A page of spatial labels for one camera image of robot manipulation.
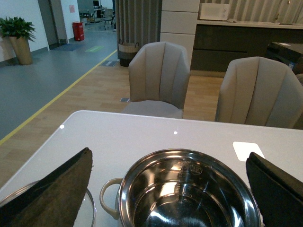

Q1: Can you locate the glass pot lid with knob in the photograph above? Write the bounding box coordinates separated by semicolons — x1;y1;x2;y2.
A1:
0;181;96;227

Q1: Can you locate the cream electric cooking pot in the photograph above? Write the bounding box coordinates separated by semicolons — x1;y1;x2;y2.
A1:
99;148;261;227

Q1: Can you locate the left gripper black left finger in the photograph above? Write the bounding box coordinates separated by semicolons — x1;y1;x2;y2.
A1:
0;148;92;227

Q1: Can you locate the beige chair on left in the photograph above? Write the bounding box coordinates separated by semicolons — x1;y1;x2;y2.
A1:
122;42;190;119

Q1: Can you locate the beige chair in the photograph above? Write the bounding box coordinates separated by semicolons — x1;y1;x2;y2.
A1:
122;42;190;119
215;57;303;130

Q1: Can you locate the dark kitchen counter cabinet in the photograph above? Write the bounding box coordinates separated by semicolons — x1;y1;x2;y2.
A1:
191;24;303;71

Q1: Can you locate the white microwave oven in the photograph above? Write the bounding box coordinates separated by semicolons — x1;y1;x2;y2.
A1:
198;3;230;21

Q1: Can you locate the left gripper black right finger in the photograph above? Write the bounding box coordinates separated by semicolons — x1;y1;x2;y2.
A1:
246;152;303;227

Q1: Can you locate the green potted plant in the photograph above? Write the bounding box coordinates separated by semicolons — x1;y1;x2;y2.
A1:
0;17;35;65

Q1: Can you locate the beige chair on right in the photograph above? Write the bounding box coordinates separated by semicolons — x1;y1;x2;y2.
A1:
215;57;303;130

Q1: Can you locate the woven laundry basket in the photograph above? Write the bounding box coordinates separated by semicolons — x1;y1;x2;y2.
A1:
118;39;139;67

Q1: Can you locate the red bin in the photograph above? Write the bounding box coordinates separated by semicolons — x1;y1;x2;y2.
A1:
72;22;85;41

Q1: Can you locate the white tall cabinet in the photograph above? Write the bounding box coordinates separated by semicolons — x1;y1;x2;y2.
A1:
160;0;200;63

